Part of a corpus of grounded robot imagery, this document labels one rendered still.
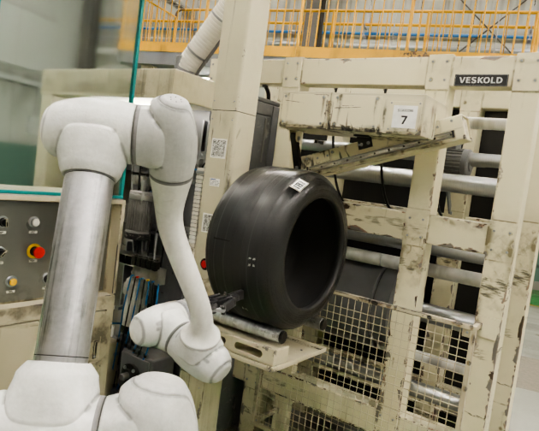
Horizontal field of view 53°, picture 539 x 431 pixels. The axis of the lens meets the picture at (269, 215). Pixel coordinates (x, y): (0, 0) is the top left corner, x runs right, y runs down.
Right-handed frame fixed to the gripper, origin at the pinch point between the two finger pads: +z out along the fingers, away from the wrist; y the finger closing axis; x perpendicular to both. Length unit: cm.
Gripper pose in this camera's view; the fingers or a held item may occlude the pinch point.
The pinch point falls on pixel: (235, 296)
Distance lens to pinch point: 178.2
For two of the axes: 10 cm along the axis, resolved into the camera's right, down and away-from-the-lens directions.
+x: -0.5, 9.8, 1.7
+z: 5.8, -1.1, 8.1
